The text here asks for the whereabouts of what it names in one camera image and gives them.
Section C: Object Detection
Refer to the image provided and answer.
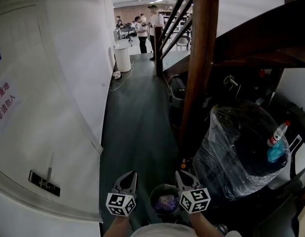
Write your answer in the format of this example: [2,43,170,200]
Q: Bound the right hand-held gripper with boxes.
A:
[174,169,212,214]

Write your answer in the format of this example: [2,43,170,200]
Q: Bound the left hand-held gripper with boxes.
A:
[105,170,138,217]

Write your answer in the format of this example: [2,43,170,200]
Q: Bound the dark green laundry basket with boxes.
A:
[149,184,181,216]

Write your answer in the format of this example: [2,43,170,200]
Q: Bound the purple clothes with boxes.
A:
[155,194,178,212]

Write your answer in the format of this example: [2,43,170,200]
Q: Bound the person's right forearm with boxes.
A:
[188,210,222,237]

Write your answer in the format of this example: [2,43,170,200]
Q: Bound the person's left forearm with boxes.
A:
[102,214,131,237]

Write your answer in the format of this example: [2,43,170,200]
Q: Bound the person's white shirt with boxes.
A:
[129,222,240,237]

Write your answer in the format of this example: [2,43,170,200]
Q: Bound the plastic-wrapped black appliance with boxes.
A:
[191,99,292,202]

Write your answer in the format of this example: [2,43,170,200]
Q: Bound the black metal door latch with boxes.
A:
[28,167,61,198]

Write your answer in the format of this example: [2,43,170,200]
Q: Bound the grey trash bin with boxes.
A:
[168,74,187,109]

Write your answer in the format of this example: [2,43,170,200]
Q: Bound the turquoise cloth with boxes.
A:
[266,140,287,163]

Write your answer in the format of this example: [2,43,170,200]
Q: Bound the clear bottle with red label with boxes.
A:
[266,120,291,148]

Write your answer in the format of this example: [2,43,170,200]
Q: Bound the black and white tower appliance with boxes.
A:
[265,100,305,190]

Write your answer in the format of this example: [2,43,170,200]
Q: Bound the brown wooden staircase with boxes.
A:
[153,0,305,146]

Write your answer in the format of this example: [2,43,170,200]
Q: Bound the white cylindrical bin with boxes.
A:
[113,40,132,73]

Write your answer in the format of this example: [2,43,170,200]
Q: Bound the grey chair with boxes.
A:
[176,35,192,52]

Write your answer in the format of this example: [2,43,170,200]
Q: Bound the white door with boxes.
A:
[0,0,104,219]

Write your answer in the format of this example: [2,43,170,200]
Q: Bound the white paper door notice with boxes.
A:
[0,77,24,136]

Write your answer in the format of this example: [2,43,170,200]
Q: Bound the yellow cable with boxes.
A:
[223,75,242,99]

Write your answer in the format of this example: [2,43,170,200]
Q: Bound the white floor cable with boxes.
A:
[108,54,140,92]

